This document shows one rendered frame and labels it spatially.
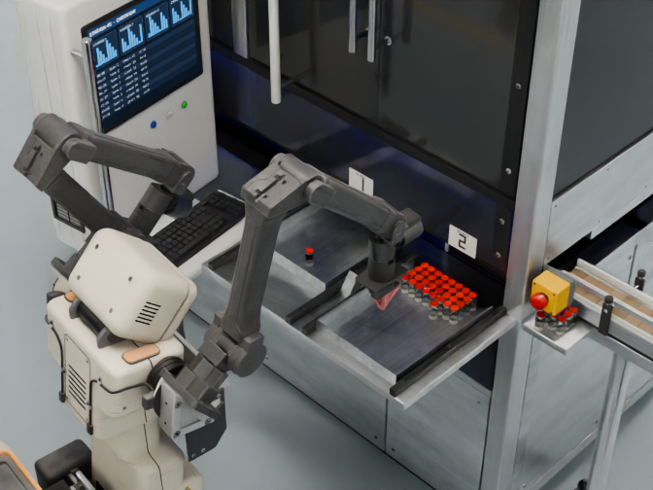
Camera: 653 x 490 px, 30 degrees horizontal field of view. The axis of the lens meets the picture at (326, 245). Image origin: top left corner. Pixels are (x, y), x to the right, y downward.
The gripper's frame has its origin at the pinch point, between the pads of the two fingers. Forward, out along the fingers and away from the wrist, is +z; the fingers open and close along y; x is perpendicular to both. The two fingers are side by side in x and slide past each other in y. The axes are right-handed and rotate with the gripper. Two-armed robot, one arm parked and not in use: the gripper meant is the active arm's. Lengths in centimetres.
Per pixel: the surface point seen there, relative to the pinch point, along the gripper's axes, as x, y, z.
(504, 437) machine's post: -10, 36, 63
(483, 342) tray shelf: -9.2, 25.2, 21.9
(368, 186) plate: 40, 36, 7
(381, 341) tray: 7.5, 7.8, 21.1
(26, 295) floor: 177, 1, 107
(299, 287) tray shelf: 35.5, 7.4, 21.0
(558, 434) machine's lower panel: -9, 63, 83
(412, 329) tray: 5.4, 16.3, 21.3
